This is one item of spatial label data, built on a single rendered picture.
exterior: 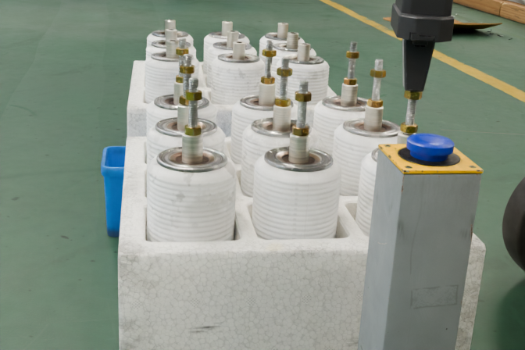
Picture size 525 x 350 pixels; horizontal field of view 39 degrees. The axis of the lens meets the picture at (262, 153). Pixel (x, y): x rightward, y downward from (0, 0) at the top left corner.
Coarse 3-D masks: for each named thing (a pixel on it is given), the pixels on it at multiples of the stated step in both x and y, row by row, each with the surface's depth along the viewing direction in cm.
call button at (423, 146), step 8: (416, 136) 64; (424, 136) 64; (432, 136) 64; (440, 136) 64; (408, 144) 63; (416, 144) 62; (424, 144) 62; (432, 144) 62; (440, 144) 62; (448, 144) 62; (416, 152) 62; (424, 152) 62; (432, 152) 61; (440, 152) 62; (448, 152) 62; (424, 160) 62; (432, 160) 62; (440, 160) 62
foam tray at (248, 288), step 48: (144, 144) 106; (144, 192) 88; (240, 192) 90; (144, 240) 76; (240, 240) 77; (288, 240) 78; (336, 240) 78; (144, 288) 74; (192, 288) 75; (240, 288) 76; (288, 288) 77; (336, 288) 78; (144, 336) 76; (192, 336) 77; (240, 336) 78; (288, 336) 79; (336, 336) 80
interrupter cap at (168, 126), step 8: (160, 120) 91; (168, 120) 92; (176, 120) 92; (200, 120) 92; (208, 120) 92; (160, 128) 88; (168, 128) 88; (176, 128) 90; (208, 128) 89; (216, 128) 89; (176, 136) 86
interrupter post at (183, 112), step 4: (180, 104) 89; (180, 108) 88; (184, 108) 88; (180, 112) 88; (184, 112) 88; (188, 112) 88; (180, 116) 88; (184, 116) 88; (180, 120) 88; (184, 120) 88; (180, 124) 89; (184, 124) 88; (180, 128) 89
